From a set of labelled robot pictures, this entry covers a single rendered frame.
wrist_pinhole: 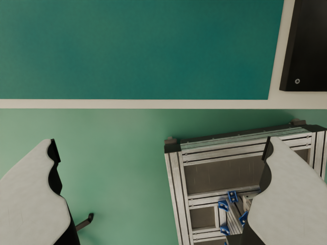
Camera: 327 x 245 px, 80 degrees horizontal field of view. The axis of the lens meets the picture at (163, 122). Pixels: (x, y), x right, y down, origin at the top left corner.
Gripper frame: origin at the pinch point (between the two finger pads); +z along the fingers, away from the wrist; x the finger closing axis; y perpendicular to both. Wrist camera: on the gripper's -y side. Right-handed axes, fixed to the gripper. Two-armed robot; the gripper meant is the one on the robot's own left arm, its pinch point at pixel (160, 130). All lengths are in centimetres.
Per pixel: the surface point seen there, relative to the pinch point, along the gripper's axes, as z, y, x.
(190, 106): 26.6, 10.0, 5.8
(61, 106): 26.1, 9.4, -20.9
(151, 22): 29.3, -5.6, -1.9
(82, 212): 81, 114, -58
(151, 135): 93, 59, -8
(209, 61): 28.2, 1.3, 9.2
